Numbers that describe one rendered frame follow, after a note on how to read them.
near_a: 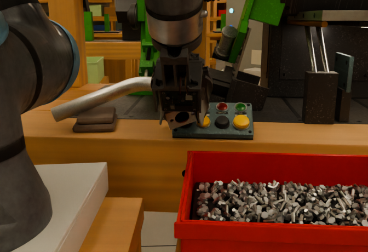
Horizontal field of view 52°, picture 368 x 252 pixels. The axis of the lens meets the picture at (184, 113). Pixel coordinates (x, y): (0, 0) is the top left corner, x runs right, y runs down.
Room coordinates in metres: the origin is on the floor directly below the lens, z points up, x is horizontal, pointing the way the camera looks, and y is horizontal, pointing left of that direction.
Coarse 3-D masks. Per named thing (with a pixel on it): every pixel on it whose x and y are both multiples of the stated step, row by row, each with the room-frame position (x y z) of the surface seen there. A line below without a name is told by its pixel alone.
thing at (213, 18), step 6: (216, 0) 7.82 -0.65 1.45; (90, 6) 7.76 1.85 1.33; (96, 6) 7.76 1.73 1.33; (102, 6) 7.98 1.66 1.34; (216, 6) 7.82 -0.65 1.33; (96, 12) 7.76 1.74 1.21; (102, 12) 7.94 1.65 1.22; (108, 12) 7.79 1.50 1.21; (114, 12) 7.80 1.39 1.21; (210, 12) 8.30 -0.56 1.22; (216, 12) 7.82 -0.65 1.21; (96, 18) 7.67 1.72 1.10; (102, 18) 7.68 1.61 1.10; (114, 18) 7.69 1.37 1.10; (210, 18) 7.77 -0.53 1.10; (216, 18) 7.78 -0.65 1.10; (210, 24) 8.26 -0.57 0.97; (120, 30) 7.78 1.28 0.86; (210, 30) 8.25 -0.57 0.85; (210, 42) 7.77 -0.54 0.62; (216, 42) 7.78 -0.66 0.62; (210, 48) 8.25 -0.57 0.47; (210, 54) 8.25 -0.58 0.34; (210, 60) 7.82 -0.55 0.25; (210, 66) 8.25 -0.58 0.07
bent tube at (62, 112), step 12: (120, 84) 0.75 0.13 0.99; (132, 84) 0.75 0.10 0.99; (144, 84) 0.75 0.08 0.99; (84, 96) 0.74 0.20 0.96; (96, 96) 0.74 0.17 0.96; (108, 96) 0.74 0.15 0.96; (120, 96) 0.75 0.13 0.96; (60, 108) 0.72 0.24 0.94; (72, 108) 0.72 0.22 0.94; (84, 108) 0.73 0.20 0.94; (60, 120) 0.72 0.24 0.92; (168, 120) 0.65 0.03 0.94; (180, 120) 0.67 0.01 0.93; (192, 120) 0.66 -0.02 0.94
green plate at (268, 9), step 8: (248, 0) 0.89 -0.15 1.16; (256, 0) 0.89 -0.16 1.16; (264, 0) 0.89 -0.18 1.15; (272, 0) 0.88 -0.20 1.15; (248, 8) 0.88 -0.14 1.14; (256, 8) 0.89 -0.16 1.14; (264, 8) 0.89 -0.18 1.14; (272, 8) 0.88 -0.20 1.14; (280, 8) 0.88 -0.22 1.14; (248, 16) 0.88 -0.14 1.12; (256, 16) 0.89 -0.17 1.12; (264, 16) 0.89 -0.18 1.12; (272, 16) 0.88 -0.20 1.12; (280, 16) 0.88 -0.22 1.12; (272, 24) 0.88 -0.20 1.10
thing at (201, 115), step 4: (204, 92) 0.62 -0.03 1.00; (204, 96) 0.62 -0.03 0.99; (204, 100) 0.63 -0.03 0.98; (204, 104) 0.63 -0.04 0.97; (208, 104) 0.63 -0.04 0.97; (204, 108) 0.63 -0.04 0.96; (196, 112) 0.66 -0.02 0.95; (204, 112) 0.64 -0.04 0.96; (196, 116) 0.65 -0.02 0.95; (200, 116) 0.60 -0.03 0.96; (204, 116) 0.65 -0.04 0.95; (200, 120) 0.60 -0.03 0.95; (200, 124) 0.60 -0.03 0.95
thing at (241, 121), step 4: (236, 116) 0.67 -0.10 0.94; (240, 116) 0.67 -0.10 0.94; (244, 116) 0.67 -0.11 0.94; (236, 120) 0.67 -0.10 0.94; (240, 120) 0.66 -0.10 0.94; (244, 120) 0.66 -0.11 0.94; (248, 120) 0.67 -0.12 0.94; (236, 124) 0.66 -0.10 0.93; (240, 124) 0.66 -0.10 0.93; (244, 124) 0.66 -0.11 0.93; (248, 124) 0.66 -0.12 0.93; (240, 128) 0.66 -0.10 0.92
